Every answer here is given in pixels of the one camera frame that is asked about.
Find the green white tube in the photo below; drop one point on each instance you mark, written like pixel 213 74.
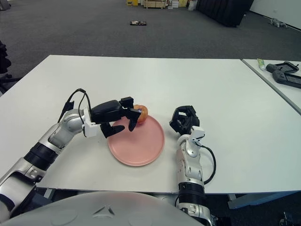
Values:
pixel 261 64

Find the red yellow apple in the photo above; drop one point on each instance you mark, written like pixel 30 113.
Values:
pixel 144 116

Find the black cloth covered cabinet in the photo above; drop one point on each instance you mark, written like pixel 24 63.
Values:
pixel 224 11

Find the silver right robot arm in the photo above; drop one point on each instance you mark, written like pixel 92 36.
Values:
pixel 192 164

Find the black handheld controller with frame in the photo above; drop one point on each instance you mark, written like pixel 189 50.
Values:
pixel 271 67

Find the pink round plate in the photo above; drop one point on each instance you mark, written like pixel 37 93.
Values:
pixel 138 146

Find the black caster wheel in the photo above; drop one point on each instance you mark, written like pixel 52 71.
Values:
pixel 285 219

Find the grey robot torso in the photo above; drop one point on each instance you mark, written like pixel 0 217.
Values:
pixel 94 212

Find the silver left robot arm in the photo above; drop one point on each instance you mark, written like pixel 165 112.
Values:
pixel 63 131

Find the white plastic bag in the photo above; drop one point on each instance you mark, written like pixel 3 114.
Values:
pixel 192 5

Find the stacked cardboard boxes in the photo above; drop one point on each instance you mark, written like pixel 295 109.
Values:
pixel 177 3

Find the yellow box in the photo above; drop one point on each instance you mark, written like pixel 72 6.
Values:
pixel 132 2

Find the black office chair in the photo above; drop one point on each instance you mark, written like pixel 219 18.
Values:
pixel 4 63

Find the black handheld controller with screen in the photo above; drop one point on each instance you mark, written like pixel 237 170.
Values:
pixel 290 80

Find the flat black device on floor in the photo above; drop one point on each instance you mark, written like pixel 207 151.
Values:
pixel 138 23

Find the wooden crate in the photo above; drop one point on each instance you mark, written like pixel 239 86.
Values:
pixel 155 3

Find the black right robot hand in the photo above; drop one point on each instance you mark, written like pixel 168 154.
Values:
pixel 188 121

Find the blue grey table frame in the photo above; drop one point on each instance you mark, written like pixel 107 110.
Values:
pixel 249 199

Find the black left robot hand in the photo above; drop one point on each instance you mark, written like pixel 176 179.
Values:
pixel 108 111

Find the small grey quadruped robot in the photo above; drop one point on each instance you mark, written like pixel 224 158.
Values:
pixel 275 21

